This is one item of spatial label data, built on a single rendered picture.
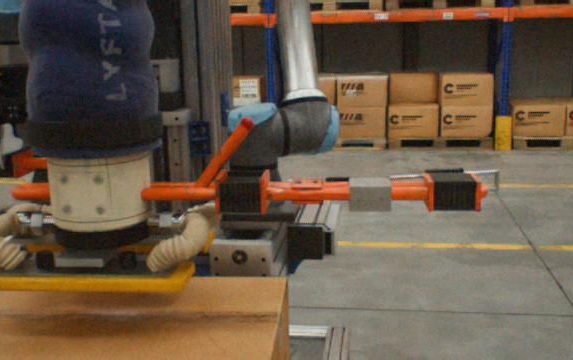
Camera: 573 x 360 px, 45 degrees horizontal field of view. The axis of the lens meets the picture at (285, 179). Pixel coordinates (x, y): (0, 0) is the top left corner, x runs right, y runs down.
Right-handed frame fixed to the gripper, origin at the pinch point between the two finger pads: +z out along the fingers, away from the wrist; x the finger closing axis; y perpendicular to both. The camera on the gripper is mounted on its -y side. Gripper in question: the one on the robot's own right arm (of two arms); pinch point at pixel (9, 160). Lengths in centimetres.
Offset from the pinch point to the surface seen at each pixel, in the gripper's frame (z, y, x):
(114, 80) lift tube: -19, 36, -34
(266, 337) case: 24, 58, -35
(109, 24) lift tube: -28, 36, -35
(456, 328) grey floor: 118, 127, 174
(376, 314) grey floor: 118, 89, 190
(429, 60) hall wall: 20, 193, 801
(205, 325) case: 24, 47, -30
